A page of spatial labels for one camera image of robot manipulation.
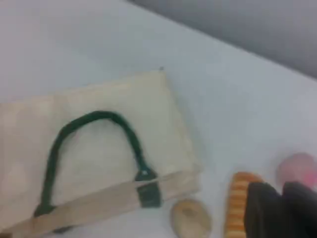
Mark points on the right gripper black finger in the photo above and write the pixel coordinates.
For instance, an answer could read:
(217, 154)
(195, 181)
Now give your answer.
(262, 213)
(301, 213)

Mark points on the ridged toy bread loaf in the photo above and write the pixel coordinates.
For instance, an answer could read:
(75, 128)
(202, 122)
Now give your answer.
(235, 205)

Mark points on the pink toy peach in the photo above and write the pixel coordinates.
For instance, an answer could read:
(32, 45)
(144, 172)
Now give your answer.
(296, 167)

